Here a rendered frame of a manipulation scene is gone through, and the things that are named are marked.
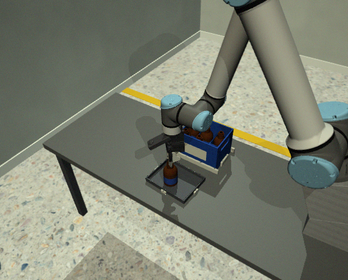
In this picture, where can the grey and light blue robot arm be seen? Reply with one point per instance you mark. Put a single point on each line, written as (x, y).
(318, 133)

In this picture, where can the brown glass bottle with blue label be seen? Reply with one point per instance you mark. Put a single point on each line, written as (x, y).
(170, 175)

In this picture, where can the dark blue crate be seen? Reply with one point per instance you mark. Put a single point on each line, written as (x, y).
(206, 152)

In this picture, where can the cream flat bar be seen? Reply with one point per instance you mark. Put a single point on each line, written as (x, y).
(201, 164)

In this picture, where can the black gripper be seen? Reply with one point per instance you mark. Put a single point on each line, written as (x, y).
(174, 146)

